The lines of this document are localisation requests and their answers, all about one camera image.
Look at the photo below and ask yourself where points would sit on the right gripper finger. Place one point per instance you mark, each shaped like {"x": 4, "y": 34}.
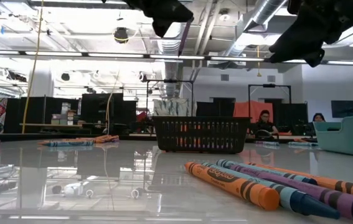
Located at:
{"x": 288, "y": 40}
{"x": 307, "y": 49}

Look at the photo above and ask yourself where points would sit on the black slotted plastic basket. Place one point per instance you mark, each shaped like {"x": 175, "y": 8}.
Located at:
{"x": 201, "y": 119}

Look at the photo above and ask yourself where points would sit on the black metal frame stand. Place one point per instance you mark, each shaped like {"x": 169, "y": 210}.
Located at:
{"x": 269, "y": 85}
{"x": 170, "y": 81}

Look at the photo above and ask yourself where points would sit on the silver ventilation duct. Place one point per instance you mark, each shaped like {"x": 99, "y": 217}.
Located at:
{"x": 263, "y": 12}
{"x": 170, "y": 71}

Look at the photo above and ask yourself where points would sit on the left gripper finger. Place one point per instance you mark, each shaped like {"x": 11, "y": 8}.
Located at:
{"x": 163, "y": 25}
{"x": 176, "y": 9}

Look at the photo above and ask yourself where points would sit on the round ceiling fixture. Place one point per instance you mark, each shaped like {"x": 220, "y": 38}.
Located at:
{"x": 224, "y": 15}

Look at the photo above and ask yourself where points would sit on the person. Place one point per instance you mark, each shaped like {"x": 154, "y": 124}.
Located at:
{"x": 318, "y": 117}
{"x": 265, "y": 124}

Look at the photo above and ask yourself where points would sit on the orange partition cloth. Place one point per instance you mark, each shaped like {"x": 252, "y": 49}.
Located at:
{"x": 244, "y": 110}

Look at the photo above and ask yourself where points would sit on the teal plastic bin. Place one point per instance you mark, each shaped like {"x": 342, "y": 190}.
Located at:
{"x": 350, "y": 140}

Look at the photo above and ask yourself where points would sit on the black overhead camera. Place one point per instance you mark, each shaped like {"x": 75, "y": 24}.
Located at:
{"x": 120, "y": 34}

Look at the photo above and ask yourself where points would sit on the white patterned cloth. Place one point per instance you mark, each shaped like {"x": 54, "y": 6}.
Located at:
{"x": 173, "y": 107}

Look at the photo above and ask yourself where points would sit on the stacked cardboard boxes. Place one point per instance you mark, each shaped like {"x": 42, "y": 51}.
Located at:
{"x": 65, "y": 115}

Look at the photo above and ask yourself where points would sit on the blue crayon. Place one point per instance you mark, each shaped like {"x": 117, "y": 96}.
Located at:
{"x": 289, "y": 197}
{"x": 70, "y": 143}
{"x": 267, "y": 143}
{"x": 304, "y": 144}
{"x": 272, "y": 172}

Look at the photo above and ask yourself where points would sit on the black computer monitor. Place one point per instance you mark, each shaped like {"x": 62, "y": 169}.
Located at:
{"x": 345, "y": 109}

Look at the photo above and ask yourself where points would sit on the grey wall vent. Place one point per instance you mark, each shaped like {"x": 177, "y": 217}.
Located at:
{"x": 271, "y": 78}
{"x": 224, "y": 77}

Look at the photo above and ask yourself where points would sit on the black partition panel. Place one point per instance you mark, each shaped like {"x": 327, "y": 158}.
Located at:
{"x": 213, "y": 109}
{"x": 291, "y": 118}

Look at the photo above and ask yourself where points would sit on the black partition wall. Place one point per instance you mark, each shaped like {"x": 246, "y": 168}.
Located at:
{"x": 98, "y": 109}
{"x": 33, "y": 112}

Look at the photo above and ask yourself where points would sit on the long ceiling light strip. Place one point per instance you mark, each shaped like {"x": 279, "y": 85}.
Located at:
{"x": 117, "y": 55}

